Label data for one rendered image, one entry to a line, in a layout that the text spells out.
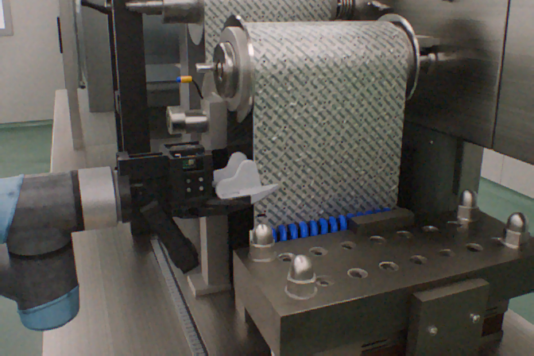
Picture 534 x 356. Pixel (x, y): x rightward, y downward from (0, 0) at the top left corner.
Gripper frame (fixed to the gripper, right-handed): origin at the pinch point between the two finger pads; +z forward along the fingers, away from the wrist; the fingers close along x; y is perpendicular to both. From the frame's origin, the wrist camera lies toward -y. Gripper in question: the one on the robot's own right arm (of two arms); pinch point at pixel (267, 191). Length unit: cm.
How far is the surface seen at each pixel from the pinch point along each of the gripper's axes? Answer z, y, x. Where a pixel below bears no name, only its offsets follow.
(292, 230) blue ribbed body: 2.4, -5.0, -3.1
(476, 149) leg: 50, -3, 13
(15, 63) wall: -80, -38, 556
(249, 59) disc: -2.7, 18.1, -0.7
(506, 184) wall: 263, -101, 196
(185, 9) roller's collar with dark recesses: -4.3, 23.8, 27.9
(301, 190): 5.0, -0.5, -0.2
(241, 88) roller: -3.3, 14.3, 0.6
